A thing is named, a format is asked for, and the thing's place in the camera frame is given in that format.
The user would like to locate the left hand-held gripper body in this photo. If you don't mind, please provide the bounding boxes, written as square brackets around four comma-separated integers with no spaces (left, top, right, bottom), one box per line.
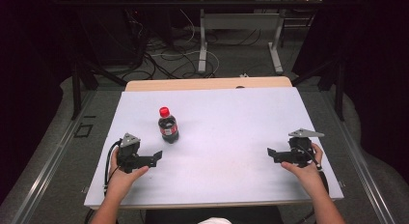
[116,132,152,174]

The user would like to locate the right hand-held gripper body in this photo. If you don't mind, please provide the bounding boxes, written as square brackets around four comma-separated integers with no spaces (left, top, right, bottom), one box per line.
[278,127,326,169]

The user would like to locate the dark soda bottle red label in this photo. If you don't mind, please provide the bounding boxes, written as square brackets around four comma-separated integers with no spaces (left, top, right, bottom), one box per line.
[157,114,180,145]

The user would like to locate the person's right hand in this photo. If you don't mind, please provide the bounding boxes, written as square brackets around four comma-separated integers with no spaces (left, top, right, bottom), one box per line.
[281,142,326,195]

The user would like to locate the person's left hand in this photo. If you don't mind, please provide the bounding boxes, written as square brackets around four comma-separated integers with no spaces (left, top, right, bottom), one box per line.
[106,148,150,199]

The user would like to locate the white board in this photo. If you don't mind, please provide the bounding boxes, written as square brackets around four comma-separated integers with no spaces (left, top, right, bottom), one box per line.
[84,87,344,209]

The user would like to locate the black metal stand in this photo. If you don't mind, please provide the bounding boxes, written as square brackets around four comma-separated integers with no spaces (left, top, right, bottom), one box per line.
[290,54,347,123]
[70,58,128,121]

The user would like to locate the wooden table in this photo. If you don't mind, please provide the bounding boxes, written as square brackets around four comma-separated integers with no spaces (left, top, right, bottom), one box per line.
[90,76,337,210]

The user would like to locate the dark equipment cabinet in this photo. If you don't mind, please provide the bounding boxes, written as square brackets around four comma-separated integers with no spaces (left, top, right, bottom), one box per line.
[78,6,147,67]

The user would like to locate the table with white metal legs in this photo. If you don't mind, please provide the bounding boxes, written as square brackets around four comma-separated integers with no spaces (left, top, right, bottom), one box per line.
[178,0,326,75]

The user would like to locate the black horizontal bar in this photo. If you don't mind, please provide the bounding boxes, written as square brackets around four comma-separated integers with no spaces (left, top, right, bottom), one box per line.
[52,0,358,8]

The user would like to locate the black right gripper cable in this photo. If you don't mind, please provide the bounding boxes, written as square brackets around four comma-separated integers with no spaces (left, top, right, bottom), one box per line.
[293,144,330,224]

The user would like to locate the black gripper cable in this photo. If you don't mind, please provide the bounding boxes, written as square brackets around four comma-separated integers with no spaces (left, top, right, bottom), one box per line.
[103,139,123,196]
[293,144,330,224]

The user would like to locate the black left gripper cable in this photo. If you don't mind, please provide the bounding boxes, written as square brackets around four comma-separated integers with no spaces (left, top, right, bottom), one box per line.
[103,139,123,196]

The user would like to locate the aluminium floor rail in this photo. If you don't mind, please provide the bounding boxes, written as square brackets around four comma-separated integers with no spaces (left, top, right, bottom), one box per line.
[321,88,397,224]
[11,88,98,224]

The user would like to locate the black floor cable bundle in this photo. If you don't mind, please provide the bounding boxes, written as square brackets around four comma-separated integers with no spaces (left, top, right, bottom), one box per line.
[123,11,206,81]

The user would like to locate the white floor cable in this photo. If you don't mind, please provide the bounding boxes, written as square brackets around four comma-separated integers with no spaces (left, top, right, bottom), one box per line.
[150,8,221,78]

